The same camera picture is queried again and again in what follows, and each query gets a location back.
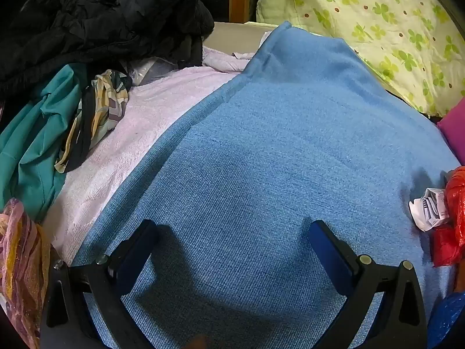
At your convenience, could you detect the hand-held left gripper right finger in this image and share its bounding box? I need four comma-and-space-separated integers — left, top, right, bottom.
308, 220, 429, 349

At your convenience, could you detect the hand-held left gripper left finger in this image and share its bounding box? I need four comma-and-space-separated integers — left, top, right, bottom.
40, 219, 160, 349

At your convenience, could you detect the crumpled white paper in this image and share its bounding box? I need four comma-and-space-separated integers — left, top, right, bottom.
409, 187, 453, 231

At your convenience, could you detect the blue blanket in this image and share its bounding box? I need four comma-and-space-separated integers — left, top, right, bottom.
71, 21, 462, 349

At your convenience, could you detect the pale pink towel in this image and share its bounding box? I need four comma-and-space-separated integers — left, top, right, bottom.
51, 49, 262, 259

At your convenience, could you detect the blue plastic bag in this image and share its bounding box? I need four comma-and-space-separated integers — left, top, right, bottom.
427, 293, 465, 349

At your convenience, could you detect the translucent red plastic bag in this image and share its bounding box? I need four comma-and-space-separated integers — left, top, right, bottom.
445, 166, 465, 228

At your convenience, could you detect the teal cloth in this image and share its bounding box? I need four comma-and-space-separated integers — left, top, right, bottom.
0, 63, 90, 222

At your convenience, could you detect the patterned scarf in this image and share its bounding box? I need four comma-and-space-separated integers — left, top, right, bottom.
54, 69, 133, 173

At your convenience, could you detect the magenta pillow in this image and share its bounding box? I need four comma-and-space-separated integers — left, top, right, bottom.
437, 98, 465, 166

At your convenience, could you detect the clear plastic bag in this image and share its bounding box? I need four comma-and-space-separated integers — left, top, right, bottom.
129, 56, 182, 88

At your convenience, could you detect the green clover pillow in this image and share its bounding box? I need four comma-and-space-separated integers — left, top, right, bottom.
256, 0, 465, 117

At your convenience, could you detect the black jacket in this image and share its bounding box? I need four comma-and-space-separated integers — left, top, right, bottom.
0, 0, 216, 91

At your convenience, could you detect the beige mattress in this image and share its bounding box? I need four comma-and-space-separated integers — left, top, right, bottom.
203, 22, 280, 51

